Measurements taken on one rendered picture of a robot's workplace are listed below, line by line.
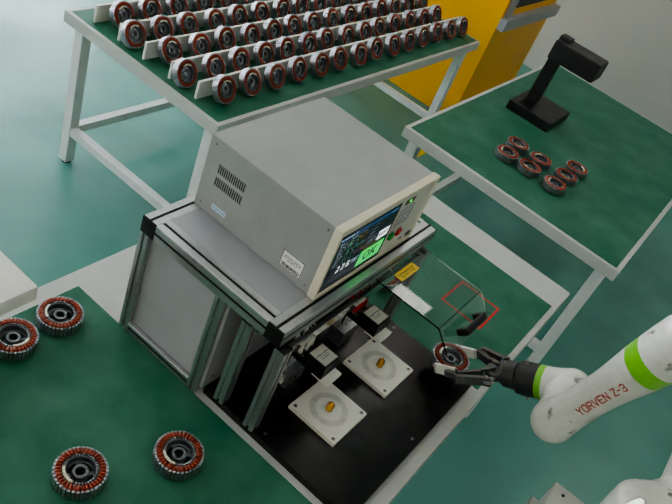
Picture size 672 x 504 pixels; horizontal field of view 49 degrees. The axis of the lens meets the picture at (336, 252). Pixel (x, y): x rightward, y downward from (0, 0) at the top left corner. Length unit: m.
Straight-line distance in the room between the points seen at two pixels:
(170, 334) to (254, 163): 0.49
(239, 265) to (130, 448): 0.47
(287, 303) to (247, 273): 0.12
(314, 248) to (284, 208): 0.11
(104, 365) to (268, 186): 0.61
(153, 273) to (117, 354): 0.24
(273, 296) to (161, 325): 0.36
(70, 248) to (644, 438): 2.70
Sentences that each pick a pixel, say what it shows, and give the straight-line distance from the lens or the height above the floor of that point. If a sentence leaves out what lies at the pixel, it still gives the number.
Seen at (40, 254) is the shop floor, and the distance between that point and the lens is 3.25.
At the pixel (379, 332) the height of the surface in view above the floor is 0.88.
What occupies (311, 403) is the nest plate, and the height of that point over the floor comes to 0.78.
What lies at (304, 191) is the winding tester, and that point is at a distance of 1.62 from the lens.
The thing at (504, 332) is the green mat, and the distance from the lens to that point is 2.49.
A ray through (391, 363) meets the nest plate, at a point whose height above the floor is 0.78.
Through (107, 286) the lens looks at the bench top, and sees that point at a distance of 2.08.
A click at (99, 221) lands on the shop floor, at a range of 3.45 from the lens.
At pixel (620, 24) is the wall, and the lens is 6.85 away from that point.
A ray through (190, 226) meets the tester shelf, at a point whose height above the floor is 1.11.
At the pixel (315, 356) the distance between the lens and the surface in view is 1.83.
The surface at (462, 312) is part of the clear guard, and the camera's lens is 1.94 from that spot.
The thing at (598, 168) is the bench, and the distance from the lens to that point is 3.90.
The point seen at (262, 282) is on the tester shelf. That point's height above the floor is 1.11.
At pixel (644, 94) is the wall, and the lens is 6.88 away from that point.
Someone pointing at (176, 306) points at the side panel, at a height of 0.94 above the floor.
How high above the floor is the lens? 2.20
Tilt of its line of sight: 37 degrees down
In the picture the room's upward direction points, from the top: 24 degrees clockwise
